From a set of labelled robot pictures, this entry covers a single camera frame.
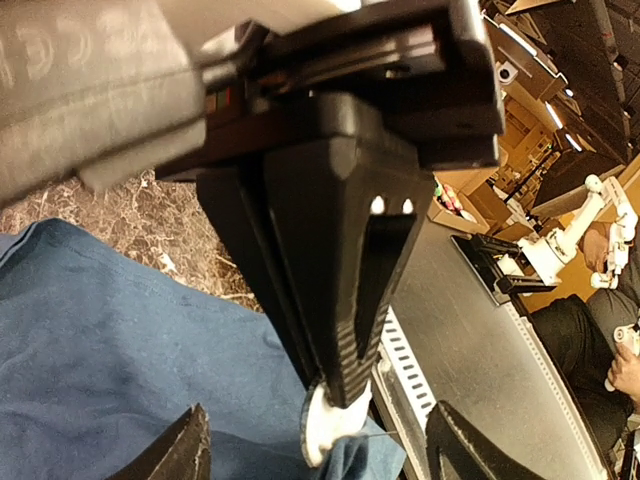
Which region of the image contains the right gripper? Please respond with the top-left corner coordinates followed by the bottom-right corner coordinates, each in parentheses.
top-left (156, 1), bottom-right (505, 181)

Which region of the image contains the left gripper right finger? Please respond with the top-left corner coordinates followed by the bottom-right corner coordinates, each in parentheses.
top-left (425, 401), bottom-right (541, 479)

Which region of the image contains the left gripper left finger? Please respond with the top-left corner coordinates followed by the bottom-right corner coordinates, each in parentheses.
top-left (110, 404), bottom-right (211, 480)

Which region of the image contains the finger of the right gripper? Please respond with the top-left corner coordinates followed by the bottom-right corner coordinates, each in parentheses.
top-left (196, 162), bottom-right (319, 387)
top-left (264, 135), bottom-right (434, 408)

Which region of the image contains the blue t-shirt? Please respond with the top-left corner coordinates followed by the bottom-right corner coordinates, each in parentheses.
top-left (1, 219), bottom-right (406, 479)

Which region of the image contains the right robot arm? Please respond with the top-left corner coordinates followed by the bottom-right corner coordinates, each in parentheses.
top-left (1, 1), bottom-right (505, 408)

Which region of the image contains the cardboard box with items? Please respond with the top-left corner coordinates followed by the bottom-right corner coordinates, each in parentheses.
top-left (427, 171), bottom-right (511, 234)

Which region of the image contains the seated person in background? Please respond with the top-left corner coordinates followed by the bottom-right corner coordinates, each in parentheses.
top-left (531, 239), bottom-right (639, 452)

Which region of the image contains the white slotted cable duct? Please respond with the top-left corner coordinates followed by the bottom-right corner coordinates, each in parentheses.
top-left (374, 297), bottom-right (608, 479)

